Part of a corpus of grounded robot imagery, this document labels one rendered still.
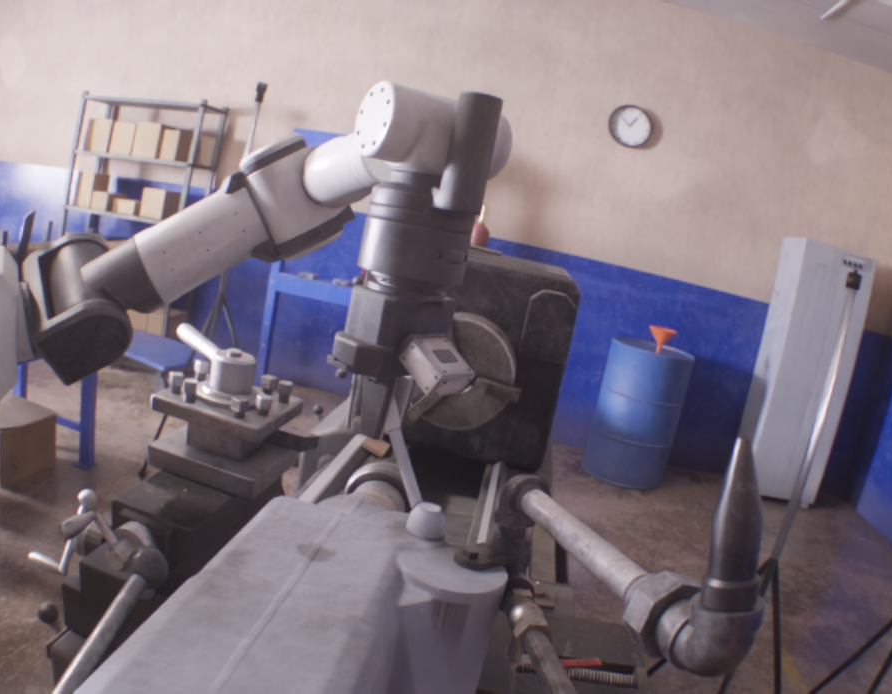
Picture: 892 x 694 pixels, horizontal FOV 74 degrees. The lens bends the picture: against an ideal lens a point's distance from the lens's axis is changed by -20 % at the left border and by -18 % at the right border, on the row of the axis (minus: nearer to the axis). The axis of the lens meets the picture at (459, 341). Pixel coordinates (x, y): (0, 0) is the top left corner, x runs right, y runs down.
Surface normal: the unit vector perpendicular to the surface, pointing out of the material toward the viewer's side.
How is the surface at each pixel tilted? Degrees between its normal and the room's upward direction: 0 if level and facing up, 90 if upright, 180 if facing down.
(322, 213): 77
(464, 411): 90
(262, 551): 0
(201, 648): 0
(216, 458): 0
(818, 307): 90
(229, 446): 90
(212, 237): 87
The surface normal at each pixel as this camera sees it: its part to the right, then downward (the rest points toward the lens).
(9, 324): 0.97, 0.25
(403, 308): 0.78, 0.26
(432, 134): 0.55, 0.25
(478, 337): -0.11, 0.15
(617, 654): 0.19, -0.97
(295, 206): 0.22, 0.23
